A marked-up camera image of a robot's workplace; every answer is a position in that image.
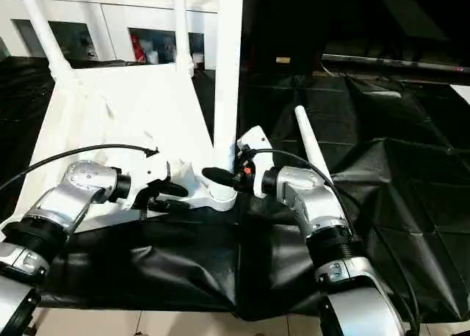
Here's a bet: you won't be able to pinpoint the white flat board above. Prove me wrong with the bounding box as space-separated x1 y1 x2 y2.
450 84 470 105

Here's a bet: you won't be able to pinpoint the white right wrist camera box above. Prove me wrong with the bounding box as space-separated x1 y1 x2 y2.
236 125 275 200

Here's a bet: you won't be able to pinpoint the red packet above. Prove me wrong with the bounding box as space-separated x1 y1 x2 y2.
130 34 143 62

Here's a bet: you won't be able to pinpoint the black plastic mat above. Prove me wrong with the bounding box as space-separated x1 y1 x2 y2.
0 55 470 324

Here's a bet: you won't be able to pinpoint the white plastic table leg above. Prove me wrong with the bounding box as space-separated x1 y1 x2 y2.
211 0 246 202
16 0 81 88
171 0 195 77
294 106 334 186

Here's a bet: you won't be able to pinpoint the white glass-door cabinet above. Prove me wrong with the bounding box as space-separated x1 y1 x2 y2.
0 0 221 72

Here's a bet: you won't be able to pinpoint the black speaker box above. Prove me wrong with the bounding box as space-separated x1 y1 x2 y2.
242 0 327 77

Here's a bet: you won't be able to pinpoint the black television edge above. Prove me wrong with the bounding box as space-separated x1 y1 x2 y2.
322 53 470 73

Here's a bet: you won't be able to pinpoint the white plastic table top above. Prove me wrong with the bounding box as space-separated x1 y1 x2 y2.
0 62 239 242

